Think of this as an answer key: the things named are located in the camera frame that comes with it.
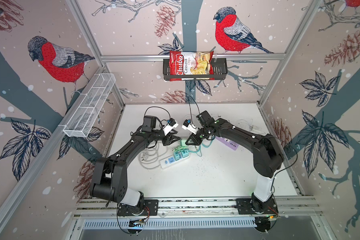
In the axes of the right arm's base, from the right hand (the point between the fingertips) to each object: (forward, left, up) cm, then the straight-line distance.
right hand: (186, 144), depth 86 cm
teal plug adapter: (-4, +1, -3) cm, 5 cm away
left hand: (+2, +5, +6) cm, 9 cm away
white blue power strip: (-7, +10, -8) cm, 14 cm away
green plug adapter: (-6, +5, -2) cm, 8 cm away
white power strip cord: (+8, -3, +15) cm, 17 cm away
